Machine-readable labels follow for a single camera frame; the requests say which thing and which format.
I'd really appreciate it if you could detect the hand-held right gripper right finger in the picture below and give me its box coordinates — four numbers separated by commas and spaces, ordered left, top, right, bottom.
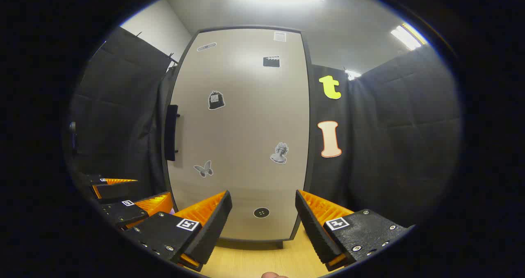
295, 190, 415, 271

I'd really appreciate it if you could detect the dark grey cabinet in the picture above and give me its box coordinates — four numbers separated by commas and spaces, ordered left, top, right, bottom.
161, 25, 315, 249

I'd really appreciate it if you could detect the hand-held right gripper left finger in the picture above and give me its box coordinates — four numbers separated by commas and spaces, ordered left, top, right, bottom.
123, 190, 233, 272

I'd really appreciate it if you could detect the black backdrop cloth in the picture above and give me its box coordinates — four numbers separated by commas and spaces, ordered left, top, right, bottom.
68, 26, 463, 229

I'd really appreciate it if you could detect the black cabinet door handle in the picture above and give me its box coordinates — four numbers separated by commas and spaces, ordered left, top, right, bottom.
164, 105, 180, 162

